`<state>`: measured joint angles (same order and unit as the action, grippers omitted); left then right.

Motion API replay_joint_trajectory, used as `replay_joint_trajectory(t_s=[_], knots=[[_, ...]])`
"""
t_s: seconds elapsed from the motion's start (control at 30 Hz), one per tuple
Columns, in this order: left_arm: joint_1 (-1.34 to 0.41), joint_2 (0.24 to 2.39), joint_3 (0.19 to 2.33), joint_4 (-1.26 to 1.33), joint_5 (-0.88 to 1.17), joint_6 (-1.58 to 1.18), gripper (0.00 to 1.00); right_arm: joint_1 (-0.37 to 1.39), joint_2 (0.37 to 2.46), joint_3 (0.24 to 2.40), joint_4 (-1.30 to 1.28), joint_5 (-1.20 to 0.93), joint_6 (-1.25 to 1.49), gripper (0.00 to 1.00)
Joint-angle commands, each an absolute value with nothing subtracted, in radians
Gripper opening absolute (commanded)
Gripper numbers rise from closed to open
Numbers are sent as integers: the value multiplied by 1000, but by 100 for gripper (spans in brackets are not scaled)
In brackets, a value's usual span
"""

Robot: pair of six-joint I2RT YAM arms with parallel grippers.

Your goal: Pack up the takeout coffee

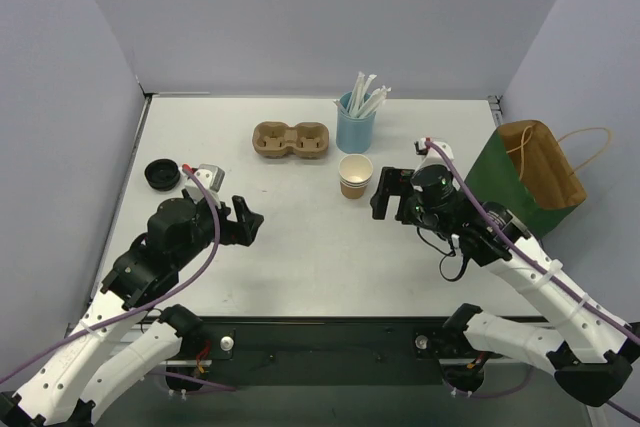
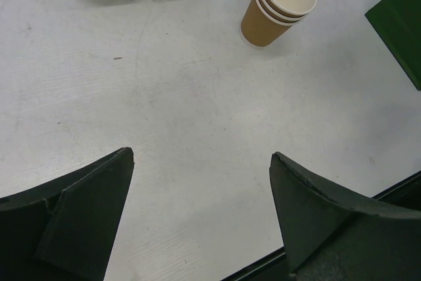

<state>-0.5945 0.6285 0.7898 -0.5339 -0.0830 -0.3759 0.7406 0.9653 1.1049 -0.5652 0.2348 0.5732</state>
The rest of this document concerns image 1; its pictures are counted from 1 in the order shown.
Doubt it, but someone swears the brown paper cup stack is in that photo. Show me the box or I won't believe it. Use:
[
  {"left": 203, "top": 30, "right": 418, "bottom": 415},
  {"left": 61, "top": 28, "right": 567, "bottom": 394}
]
[{"left": 338, "top": 154, "right": 373, "bottom": 200}]

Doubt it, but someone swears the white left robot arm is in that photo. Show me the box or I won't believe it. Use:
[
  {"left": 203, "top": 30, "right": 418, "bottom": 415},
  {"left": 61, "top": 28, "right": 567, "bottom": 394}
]
[{"left": 1, "top": 195, "right": 264, "bottom": 426}]

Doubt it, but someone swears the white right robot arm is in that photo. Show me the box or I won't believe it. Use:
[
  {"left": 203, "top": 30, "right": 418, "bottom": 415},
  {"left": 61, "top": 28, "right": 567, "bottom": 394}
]
[{"left": 370, "top": 164, "right": 639, "bottom": 407}]

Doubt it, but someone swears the black lid stack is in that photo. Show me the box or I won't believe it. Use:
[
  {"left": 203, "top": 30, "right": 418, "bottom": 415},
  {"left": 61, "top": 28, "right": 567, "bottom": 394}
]
[{"left": 144, "top": 159, "right": 180, "bottom": 192}]

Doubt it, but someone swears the blue straw holder cup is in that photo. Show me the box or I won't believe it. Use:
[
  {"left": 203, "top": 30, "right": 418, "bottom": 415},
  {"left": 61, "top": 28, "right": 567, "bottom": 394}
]
[{"left": 335, "top": 92, "right": 376, "bottom": 154}]

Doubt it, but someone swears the white wrapped straw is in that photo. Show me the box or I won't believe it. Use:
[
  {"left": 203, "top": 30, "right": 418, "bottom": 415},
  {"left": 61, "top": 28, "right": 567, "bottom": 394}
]
[
  {"left": 353, "top": 74, "right": 377, "bottom": 118},
  {"left": 358, "top": 86, "right": 391, "bottom": 118},
  {"left": 348, "top": 72, "right": 365, "bottom": 116}
]

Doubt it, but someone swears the green paper bag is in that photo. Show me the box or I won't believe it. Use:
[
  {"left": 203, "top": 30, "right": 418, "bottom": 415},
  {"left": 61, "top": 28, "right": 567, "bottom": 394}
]
[{"left": 465, "top": 120, "right": 613, "bottom": 239}]

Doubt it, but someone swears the brown cardboard cup carrier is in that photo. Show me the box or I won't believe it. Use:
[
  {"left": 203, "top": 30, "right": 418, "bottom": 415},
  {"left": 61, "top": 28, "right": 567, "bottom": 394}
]
[{"left": 252, "top": 121, "right": 330, "bottom": 159}]

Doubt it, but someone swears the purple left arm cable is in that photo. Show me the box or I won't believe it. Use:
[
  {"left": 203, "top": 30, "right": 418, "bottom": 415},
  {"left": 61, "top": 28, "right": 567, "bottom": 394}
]
[{"left": 0, "top": 164, "right": 236, "bottom": 393}]

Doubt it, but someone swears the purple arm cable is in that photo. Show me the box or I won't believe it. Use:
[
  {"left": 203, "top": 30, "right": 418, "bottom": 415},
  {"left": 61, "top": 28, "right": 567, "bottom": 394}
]
[
  {"left": 0, "top": 164, "right": 236, "bottom": 393},
  {"left": 424, "top": 141, "right": 640, "bottom": 418}
]

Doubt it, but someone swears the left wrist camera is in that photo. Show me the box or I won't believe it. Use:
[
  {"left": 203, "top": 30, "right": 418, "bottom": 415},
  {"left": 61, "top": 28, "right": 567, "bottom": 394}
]
[{"left": 183, "top": 164, "right": 225, "bottom": 205}]

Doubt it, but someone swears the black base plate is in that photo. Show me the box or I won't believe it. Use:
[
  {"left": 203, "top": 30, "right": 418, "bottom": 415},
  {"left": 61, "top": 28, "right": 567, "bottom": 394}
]
[{"left": 160, "top": 317, "right": 479, "bottom": 392}]

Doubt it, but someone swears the aluminium table rail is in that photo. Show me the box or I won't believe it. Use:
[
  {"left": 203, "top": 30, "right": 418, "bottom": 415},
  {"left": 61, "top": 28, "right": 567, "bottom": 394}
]
[{"left": 87, "top": 94, "right": 160, "bottom": 307}]

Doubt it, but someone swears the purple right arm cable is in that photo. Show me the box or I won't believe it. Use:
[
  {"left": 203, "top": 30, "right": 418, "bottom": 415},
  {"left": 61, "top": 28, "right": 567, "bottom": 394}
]
[{"left": 424, "top": 141, "right": 640, "bottom": 418}]

